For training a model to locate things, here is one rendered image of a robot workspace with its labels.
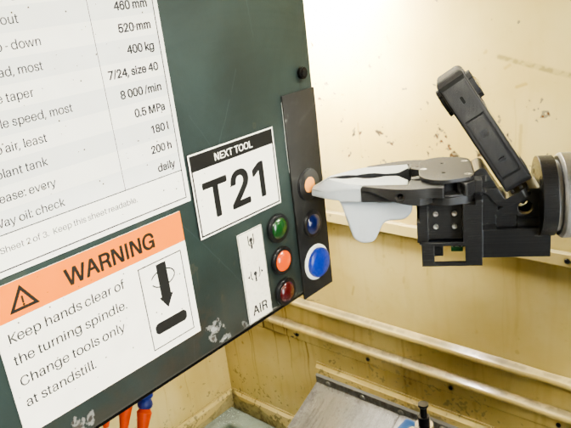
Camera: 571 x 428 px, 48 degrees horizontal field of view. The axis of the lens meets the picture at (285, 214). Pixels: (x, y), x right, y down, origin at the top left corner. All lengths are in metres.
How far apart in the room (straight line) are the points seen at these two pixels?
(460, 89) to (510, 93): 0.70
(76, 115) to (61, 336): 0.15
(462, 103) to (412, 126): 0.81
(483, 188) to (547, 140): 0.68
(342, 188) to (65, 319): 0.26
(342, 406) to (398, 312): 0.35
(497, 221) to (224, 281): 0.25
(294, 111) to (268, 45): 0.06
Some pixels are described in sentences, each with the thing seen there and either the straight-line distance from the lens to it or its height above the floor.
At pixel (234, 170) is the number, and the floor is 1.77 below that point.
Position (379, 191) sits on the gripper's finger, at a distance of 0.56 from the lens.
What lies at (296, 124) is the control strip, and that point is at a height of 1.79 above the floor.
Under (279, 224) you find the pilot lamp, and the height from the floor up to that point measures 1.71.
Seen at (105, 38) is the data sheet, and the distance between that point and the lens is 0.45.
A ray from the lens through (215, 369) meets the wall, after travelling 2.12.
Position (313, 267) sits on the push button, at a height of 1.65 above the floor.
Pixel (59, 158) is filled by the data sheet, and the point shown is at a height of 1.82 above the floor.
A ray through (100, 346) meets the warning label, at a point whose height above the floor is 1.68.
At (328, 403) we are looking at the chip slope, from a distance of 1.81.
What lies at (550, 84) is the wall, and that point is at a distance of 1.23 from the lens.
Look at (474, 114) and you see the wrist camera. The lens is 0.56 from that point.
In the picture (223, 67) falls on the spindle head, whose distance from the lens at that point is 0.52.
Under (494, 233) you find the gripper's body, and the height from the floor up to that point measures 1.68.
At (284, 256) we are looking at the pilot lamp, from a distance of 0.59.
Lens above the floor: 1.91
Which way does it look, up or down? 20 degrees down
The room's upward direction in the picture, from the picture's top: 7 degrees counter-clockwise
